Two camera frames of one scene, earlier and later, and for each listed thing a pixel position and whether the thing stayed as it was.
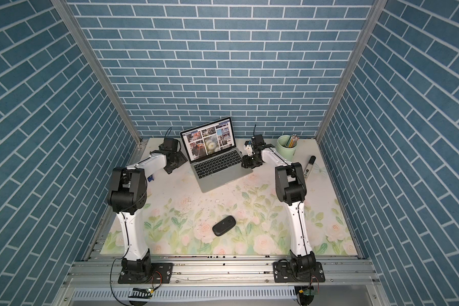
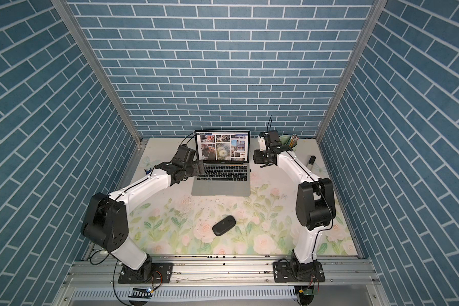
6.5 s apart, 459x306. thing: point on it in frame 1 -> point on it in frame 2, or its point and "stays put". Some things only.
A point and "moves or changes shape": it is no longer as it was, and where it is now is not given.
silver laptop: x=211 y=150 moves or changes shape
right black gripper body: x=250 y=162 -> x=261 y=157
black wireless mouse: x=224 y=225 stays put
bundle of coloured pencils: x=292 y=141 stays put
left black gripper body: x=179 y=159 -> x=194 y=169
